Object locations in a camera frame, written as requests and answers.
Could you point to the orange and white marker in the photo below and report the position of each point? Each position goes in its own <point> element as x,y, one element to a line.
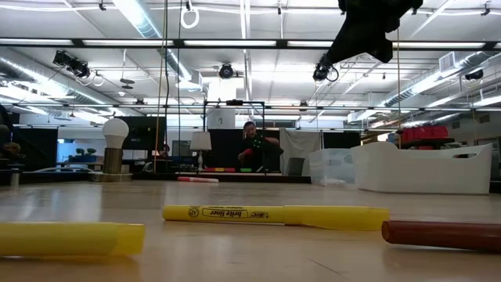
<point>199,180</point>

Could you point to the yellow block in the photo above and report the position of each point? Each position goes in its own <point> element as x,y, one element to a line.
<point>220,170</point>

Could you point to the red block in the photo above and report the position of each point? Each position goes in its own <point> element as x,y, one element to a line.
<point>210,170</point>
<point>230,170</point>

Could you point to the clear plastic divided bin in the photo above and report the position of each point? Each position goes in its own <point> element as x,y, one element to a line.
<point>332,168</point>

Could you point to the person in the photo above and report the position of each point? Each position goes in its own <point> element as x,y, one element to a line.
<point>166,149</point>
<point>254,152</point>

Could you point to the white bulb brass lamp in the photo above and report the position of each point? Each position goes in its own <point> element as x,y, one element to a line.
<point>115,131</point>

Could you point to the brown marker with white end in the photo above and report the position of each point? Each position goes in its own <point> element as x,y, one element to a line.
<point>442,235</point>

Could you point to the white plastic bin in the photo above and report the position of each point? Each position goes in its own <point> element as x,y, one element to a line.
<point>391,172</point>

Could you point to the red storage bin row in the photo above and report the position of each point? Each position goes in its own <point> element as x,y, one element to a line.
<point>424,134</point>

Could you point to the white paper sign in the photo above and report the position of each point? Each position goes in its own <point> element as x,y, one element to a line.
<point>221,119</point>

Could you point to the grey trash bin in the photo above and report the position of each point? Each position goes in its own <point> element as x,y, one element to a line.
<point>296,166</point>

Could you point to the grey backdrop cloth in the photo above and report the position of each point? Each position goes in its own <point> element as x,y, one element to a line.
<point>299,143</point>

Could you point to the silver ventilation duct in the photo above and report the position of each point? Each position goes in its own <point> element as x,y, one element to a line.
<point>430,83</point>
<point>39,80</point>
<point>174,64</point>

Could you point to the slim yellow highlighter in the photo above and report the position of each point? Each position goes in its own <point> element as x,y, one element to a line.
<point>58,239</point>
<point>235,214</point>

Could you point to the green block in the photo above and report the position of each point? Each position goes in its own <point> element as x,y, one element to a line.
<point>246,170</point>

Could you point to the black frame stand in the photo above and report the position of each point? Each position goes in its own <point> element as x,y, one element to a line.
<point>235,102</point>

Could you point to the white shade table lamp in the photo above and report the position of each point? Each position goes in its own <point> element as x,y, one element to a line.
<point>200,141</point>

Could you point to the black wall screen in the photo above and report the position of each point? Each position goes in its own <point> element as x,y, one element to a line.
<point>145,133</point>

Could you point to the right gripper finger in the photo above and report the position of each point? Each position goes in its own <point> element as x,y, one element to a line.
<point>364,43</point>

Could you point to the silver tumbler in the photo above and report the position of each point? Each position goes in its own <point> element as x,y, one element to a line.
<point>15,176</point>

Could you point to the black partition panel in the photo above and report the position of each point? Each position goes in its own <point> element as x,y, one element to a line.
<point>35,149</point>
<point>225,149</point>
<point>340,139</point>

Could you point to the blue planter with plants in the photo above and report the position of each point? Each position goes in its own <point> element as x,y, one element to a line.
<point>82,158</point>

